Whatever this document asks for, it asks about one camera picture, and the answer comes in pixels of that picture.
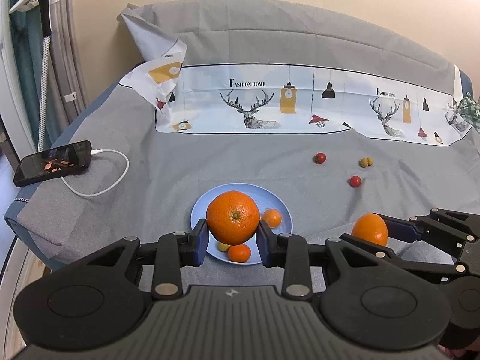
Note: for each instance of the large orange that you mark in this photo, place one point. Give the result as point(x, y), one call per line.
point(233, 217)

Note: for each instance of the orange back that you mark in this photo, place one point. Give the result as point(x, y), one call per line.
point(371, 228)

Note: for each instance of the red tomato lower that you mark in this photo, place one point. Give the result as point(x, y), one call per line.
point(355, 181)

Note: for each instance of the deer print pillowcase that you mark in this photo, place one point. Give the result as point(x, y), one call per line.
point(261, 66)

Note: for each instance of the yellow-green round fruit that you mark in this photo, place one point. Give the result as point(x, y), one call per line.
point(223, 247)

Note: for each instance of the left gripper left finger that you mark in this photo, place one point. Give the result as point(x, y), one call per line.
point(104, 296)

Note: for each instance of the garment steamer pole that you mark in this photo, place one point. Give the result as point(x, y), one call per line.
point(44, 6)

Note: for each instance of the blue plate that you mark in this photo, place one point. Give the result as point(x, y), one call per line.
point(263, 198)

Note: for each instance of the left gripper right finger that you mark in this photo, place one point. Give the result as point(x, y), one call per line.
point(364, 299)

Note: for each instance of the red tomato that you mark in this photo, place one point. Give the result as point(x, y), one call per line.
point(355, 181)
point(319, 158)

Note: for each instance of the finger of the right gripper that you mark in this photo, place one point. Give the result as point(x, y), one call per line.
point(435, 273)
point(443, 229)

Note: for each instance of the grey bed sheet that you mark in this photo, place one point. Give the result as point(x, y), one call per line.
point(150, 181)

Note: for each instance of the black smartphone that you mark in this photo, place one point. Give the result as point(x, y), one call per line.
point(66, 160)

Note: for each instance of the red tomato upper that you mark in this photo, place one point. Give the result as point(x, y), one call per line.
point(319, 158)

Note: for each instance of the hanging green clothes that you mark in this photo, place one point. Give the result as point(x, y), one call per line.
point(26, 36)

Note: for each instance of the grey curtain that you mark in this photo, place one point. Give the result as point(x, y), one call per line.
point(67, 81)

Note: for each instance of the yellow-green fruit back left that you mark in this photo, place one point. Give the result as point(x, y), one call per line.
point(364, 162)

